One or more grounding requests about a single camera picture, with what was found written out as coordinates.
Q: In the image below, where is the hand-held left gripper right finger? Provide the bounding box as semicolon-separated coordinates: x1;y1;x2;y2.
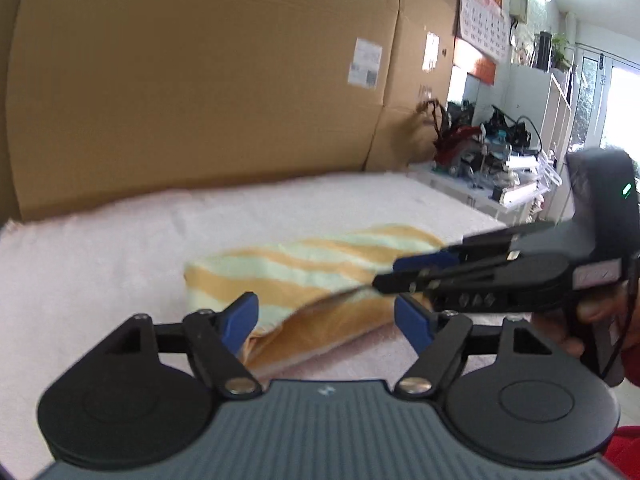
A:
392;293;552;402

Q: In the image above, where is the green potted plant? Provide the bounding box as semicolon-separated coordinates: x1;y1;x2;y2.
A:
550;32;572;72

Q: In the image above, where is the red wall calendar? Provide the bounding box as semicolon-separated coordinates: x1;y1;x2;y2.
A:
451;0;506;85

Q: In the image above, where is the pink towel blanket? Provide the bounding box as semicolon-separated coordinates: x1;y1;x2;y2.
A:
0;170;551;466

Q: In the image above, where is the person's red clothing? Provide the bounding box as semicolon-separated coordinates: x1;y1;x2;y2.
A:
602;424;640;477

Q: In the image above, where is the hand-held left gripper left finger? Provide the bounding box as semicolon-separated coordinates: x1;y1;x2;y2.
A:
116;291;264;402

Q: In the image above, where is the orange white striped shirt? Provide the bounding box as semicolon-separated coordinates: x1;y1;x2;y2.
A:
182;224;451;376

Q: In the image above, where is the red black wire bundle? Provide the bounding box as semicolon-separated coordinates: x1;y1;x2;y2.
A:
415;99;483;163

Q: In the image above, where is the white shipping label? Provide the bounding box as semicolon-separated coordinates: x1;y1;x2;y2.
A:
347;37;383;91
422;31;441;73

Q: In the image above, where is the large cardboard box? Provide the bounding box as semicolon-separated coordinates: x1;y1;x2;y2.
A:
0;0;403;223

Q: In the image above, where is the person's right hand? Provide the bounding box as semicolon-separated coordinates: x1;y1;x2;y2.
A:
530;285;640;361

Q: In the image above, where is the glass door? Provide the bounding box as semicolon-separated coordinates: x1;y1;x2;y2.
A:
570;42;640;161

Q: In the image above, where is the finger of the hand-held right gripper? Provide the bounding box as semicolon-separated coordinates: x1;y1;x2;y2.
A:
393;221;558;274
372;255;521;297

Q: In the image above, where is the white shelf unit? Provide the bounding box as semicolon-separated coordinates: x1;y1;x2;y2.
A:
510;62;574;161

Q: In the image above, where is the cluttered white table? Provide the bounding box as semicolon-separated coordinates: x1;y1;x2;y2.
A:
407;102;556;226

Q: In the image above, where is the person's right forearm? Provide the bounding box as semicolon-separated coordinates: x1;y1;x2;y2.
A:
620;355;640;390

